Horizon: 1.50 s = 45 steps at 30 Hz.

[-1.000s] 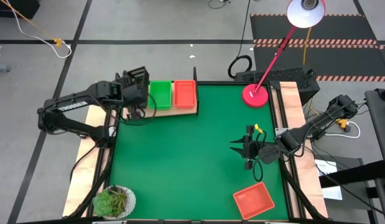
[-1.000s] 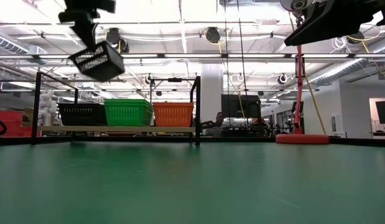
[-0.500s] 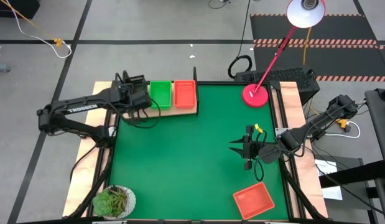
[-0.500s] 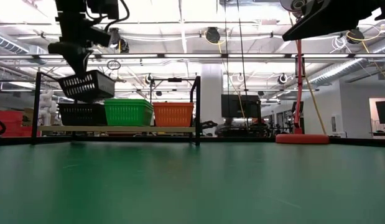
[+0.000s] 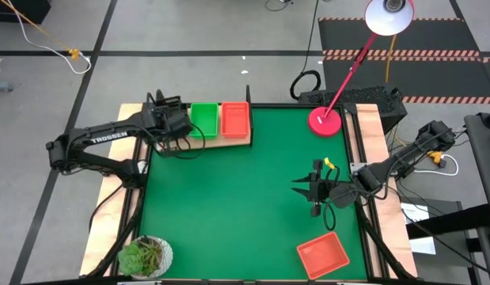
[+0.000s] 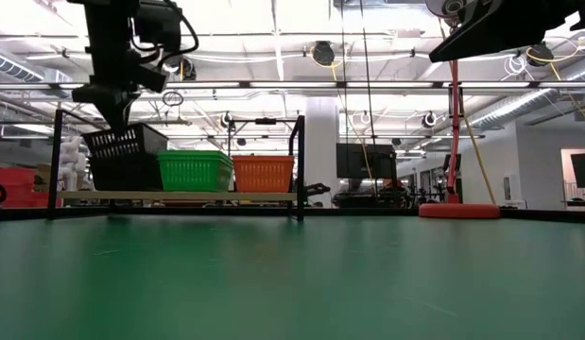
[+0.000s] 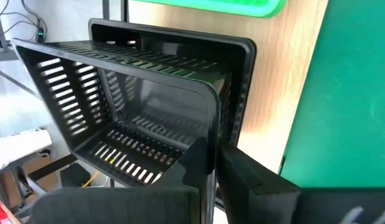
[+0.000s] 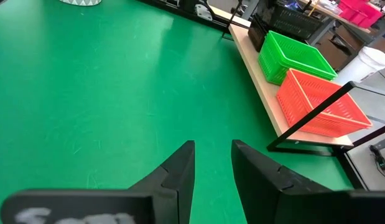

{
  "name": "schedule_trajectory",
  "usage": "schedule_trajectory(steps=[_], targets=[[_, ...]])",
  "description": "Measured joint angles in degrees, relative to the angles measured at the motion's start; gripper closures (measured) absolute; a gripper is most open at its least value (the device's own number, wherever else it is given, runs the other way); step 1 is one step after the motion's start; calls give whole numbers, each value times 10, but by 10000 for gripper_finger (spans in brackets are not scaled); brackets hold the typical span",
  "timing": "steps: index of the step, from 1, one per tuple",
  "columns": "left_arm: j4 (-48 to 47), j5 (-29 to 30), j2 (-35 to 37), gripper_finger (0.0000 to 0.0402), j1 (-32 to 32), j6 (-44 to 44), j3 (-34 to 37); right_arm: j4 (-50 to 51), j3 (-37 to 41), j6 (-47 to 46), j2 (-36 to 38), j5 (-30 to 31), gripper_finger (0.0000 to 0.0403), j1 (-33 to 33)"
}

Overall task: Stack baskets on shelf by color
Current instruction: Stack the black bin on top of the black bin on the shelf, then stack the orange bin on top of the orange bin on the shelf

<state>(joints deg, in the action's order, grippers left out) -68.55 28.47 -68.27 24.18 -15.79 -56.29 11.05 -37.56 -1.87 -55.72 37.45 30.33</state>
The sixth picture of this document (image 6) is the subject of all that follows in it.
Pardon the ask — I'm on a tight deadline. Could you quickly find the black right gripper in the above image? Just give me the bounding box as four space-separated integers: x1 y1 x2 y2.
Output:
429 0 585 63

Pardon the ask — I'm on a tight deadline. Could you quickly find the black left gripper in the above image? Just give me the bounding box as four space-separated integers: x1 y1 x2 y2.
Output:
72 60 169 131

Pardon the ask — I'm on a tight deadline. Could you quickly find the black slotted plastic basket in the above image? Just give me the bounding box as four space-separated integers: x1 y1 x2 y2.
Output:
80 121 170 160
87 153 164 193

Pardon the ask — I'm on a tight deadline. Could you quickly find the white pipe stack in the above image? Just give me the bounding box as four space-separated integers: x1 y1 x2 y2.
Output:
59 136 88 192

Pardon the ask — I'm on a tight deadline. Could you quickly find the red storage bin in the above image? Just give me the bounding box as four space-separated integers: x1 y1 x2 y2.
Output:
0 167 61 209

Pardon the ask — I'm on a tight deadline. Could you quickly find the black background stand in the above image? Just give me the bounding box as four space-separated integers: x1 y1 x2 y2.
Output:
228 116 298 158

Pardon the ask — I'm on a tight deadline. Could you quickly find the black monitor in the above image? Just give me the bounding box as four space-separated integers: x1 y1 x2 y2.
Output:
336 143 397 179
569 152 585 189

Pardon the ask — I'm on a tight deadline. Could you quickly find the red desk lamp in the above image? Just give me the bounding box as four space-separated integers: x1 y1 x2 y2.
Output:
417 0 503 220

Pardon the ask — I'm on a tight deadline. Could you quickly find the white structural column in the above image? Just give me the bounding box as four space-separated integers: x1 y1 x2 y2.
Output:
304 96 340 209

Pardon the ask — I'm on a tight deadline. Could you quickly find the silver ceiling duct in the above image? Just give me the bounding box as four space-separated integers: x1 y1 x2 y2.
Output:
466 56 585 131

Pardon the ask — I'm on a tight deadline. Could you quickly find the black shelf end frame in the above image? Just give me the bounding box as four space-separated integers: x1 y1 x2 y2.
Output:
46 108 93 222
287 114 306 223

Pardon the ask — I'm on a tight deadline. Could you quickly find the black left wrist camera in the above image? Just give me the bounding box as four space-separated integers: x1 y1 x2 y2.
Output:
132 0 183 54

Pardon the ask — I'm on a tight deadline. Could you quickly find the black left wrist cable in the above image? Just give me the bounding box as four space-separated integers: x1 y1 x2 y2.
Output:
129 0 200 67

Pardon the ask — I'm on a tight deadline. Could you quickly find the grey ceiling duct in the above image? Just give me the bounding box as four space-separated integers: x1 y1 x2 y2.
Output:
0 49 46 85

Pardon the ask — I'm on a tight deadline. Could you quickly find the yellow hanging cable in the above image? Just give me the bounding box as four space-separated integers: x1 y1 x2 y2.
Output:
460 114 497 206

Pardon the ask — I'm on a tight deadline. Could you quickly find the black hanging cable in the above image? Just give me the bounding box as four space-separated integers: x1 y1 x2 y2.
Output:
359 0 378 195

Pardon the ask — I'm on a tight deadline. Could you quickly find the long ceiling light rail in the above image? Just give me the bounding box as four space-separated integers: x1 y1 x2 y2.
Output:
0 80 585 91

